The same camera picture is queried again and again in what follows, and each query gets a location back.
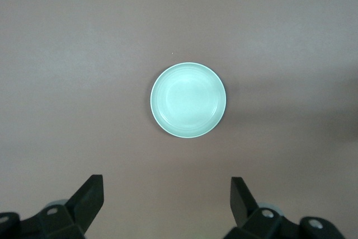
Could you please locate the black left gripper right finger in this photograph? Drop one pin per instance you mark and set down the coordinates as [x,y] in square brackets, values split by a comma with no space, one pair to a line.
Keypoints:
[242,202]

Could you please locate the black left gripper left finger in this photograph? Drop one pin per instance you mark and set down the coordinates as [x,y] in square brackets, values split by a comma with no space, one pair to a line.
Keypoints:
[86,199]

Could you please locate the pale green round plate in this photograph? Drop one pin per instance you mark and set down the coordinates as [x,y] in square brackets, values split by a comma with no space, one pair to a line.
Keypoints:
[188,100]

